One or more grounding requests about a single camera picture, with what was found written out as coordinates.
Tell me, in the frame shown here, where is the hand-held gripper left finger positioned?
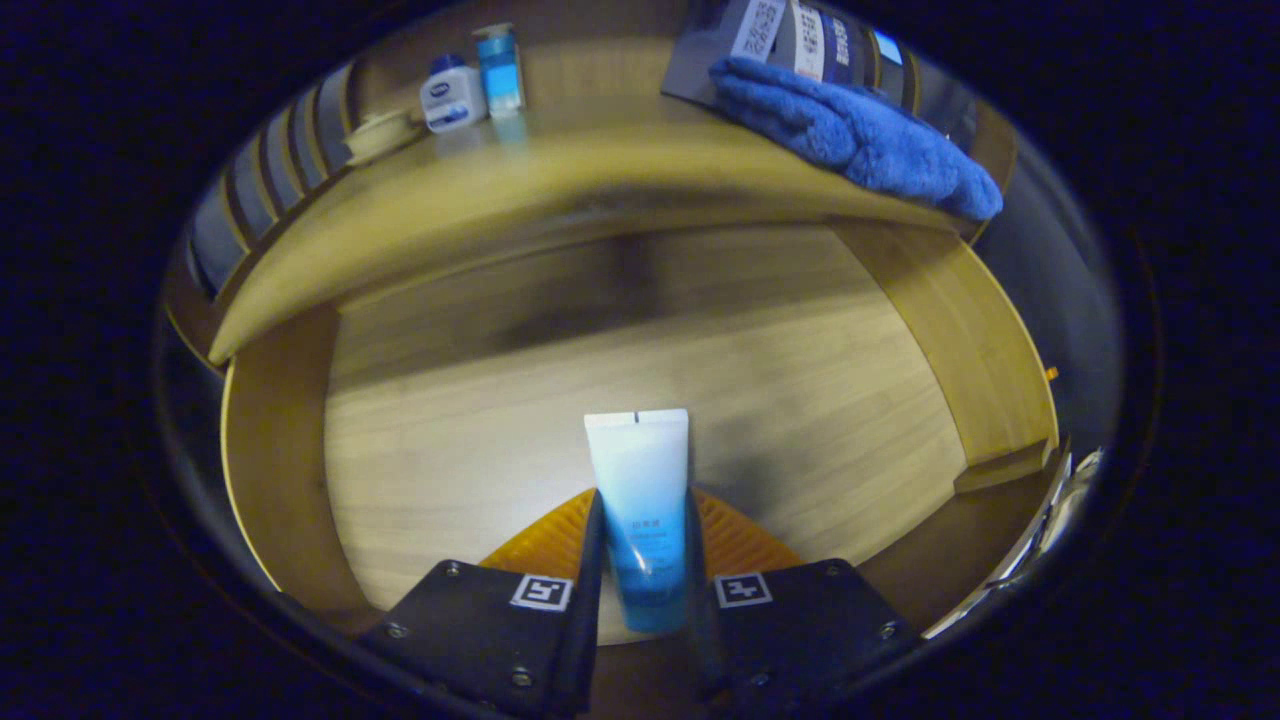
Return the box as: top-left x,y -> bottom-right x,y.
358,488 -> 607,719

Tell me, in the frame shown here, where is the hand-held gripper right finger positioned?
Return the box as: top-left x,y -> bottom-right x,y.
686,486 -> 923,706

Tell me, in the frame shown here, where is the wooden drawer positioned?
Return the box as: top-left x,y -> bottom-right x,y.
160,215 -> 1076,651

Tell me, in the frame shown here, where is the blue and white tube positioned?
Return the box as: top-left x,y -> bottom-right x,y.
583,408 -> 693,635

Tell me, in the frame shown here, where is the wooden countertop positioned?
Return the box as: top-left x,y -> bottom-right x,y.
208,95 -> 986,366

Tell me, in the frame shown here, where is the black backdrop cloth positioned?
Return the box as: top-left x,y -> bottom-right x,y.
975,60 -> 1126,461

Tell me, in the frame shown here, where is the blue towel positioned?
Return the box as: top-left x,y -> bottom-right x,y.
708,56 -> 1004,222

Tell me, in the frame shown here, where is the cream lidded teacup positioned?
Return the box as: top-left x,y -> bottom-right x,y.
343,108 -> 426,167

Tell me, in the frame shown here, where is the white bottle with blue cap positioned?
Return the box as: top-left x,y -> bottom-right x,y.
420,53 -> 488,134

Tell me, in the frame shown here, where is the blue pump bottle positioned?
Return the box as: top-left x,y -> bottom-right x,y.
472,23 -> 526,119

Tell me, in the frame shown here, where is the dark blue book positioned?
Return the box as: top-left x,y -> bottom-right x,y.
820,10 -> 881,91

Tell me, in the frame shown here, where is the white spine book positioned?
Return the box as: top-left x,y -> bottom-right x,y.
775,0 -> 831,81

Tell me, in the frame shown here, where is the grey book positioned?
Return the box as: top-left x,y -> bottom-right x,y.
660,0 -> 788,106

